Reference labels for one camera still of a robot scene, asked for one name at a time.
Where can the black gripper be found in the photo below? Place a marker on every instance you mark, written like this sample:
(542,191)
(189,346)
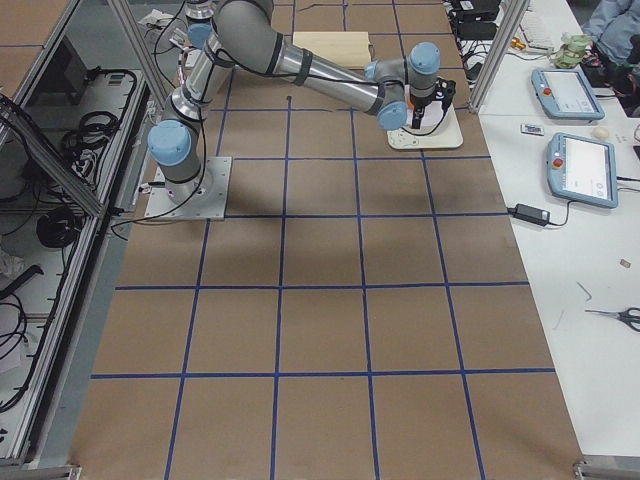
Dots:
(419,105)

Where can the white round plate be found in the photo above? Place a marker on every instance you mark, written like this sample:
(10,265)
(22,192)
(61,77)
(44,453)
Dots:
(432,115)

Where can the cream bear tray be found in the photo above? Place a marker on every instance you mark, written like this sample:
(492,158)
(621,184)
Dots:
(446,135)

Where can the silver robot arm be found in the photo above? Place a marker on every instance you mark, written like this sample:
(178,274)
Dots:
(395,91)

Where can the wooden cutting board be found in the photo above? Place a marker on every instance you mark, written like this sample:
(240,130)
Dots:
(351,50)

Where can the small white card box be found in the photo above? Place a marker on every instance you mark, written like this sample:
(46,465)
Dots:
(532,129)

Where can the white keyboard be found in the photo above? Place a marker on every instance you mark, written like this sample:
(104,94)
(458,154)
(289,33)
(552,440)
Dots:
(534,33)

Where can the far blue teach pendant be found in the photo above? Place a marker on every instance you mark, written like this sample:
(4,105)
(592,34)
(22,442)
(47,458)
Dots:
(565,94)

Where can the blue teach pendant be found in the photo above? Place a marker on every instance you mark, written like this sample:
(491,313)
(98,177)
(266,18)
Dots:
(583,170)
(565,94)

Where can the black power adapter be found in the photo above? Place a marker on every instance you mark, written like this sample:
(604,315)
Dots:
(529,214)

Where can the green white tape rolls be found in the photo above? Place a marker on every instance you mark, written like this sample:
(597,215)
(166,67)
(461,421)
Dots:
(572,50)

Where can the near blue teach pendant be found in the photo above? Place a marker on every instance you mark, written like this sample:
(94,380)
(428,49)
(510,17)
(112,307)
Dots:
(583,170)

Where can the beige egg shaped object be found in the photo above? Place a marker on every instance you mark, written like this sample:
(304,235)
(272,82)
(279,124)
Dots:
(600,133)

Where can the black scissors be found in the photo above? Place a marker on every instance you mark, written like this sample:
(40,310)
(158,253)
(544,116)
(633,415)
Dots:
(629,316)

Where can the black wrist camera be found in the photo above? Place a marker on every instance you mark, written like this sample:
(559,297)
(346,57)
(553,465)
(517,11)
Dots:
(445,92)

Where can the aluminium frame post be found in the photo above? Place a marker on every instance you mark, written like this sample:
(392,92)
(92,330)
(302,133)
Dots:
(512,16)

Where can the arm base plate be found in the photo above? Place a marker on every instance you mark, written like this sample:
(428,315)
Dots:
(195,200)

